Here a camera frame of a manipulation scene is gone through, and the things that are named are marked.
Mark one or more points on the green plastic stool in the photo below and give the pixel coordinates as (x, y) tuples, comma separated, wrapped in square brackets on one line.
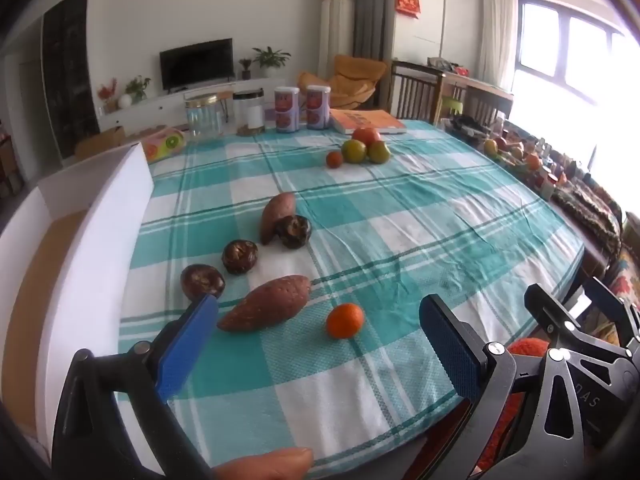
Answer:
[(452, 106)]

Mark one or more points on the wooden sideboard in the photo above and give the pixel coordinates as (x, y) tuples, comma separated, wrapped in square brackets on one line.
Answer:
[(475, 82)]

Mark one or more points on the dark wooden chair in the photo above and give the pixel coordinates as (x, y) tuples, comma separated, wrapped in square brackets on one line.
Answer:
[(415, 92), (487, 105)]

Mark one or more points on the dark brown water chestnut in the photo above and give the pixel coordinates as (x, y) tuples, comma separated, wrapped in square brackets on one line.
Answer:
[(240, 257), (295, 231), (201, 282)]

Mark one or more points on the red label can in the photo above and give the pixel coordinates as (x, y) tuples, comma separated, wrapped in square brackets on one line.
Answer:
[(287, 110), (318, 107)]

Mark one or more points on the gold lid glass jar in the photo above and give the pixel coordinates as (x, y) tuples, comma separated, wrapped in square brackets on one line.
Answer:
[(203, 117)]

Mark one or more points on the leafy plant in white pot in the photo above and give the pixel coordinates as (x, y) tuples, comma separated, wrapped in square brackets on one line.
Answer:
[(137, 87)]

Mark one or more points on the teal white checked tablecloth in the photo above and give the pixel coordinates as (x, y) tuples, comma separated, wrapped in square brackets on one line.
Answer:
[(400, 220)]

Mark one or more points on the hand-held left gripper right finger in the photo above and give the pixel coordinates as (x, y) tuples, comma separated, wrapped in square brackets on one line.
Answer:
[(450, 355)]

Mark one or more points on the small dark potted plant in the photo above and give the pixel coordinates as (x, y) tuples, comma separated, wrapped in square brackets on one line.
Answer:
[(245, 66)]

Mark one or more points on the white television cabinet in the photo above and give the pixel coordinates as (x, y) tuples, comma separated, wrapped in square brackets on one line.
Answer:
[(160, 107)]

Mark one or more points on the black flat television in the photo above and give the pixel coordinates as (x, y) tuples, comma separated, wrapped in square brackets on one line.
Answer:
[(196, 64)]

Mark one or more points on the red fuzzy garment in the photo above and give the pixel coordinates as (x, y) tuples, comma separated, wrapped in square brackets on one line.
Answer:
[(500, 425)]

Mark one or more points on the patterned woven blanket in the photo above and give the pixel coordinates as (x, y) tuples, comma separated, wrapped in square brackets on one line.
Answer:
[(592, 210)]

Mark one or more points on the person's left hand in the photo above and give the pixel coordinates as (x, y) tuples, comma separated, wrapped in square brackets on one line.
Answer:
[(270, 465)]

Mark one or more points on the grey curtain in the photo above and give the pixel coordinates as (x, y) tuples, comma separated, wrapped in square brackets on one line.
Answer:
[(372, 5)]

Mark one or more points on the black glass cabinet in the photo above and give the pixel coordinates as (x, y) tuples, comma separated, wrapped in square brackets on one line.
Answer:
[(70, 70)]

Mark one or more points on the white standing air conditioner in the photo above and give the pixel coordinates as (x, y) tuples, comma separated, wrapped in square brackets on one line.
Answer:
[(336, 30)]

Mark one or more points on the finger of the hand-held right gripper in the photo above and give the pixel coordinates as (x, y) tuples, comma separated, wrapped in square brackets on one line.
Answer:
[(612, 302), (555, 312)]

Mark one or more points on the fruit print tissue pack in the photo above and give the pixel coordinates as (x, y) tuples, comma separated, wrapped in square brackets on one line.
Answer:
[(165, 145)]

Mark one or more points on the red flower arrangement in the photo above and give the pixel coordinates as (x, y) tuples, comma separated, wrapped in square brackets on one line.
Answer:
[(107, 92)]

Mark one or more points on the tall glass jar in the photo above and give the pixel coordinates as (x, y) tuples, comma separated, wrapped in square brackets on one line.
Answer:
[(249, 112)]

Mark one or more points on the large reddish orange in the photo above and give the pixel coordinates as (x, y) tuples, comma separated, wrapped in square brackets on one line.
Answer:
[(366, 136)]

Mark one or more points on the white cardboard box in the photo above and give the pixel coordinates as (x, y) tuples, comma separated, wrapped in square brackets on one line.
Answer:
[(100, 240)]

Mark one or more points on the reddish sweet potato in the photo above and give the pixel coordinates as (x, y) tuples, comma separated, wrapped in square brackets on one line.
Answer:
[(270, 305), (276, 212)]

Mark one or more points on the white sheer curtain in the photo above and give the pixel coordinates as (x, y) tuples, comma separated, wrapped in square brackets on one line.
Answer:
[(497, 30)]

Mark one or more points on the small orange tangerine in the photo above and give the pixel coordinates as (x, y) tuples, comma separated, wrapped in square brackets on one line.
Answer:
[(345, 321), (334, 159)]

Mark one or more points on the yellow-green orange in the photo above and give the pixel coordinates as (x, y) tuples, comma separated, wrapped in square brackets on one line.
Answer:
[(354, 151), (379, 153)]

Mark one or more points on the large green potted plant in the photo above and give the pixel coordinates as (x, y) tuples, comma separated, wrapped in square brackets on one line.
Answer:
[(270, 57)]

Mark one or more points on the row of small toy items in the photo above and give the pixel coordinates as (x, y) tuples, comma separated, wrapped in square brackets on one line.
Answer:
[(520, 155)]

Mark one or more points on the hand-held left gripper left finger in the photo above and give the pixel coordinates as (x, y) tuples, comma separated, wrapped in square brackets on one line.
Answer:
[(187, 345)]

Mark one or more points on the orange cover book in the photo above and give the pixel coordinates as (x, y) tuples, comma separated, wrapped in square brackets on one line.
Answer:
[(367, 120)]

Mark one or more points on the large window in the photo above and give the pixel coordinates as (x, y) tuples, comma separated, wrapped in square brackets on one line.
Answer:
[(575, 60)]

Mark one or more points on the orange lounge chair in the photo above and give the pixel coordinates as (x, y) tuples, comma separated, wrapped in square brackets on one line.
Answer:
[(352, 77)]

